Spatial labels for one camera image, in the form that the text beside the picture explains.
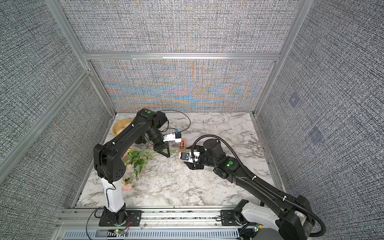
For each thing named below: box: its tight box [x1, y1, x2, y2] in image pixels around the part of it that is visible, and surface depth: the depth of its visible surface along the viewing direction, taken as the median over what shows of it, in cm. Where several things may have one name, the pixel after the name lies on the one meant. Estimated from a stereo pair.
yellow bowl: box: [112, 118, 134, 136], surface depth 109 cm
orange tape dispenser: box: [179, 138, 187, 150], surface depth 97 cm
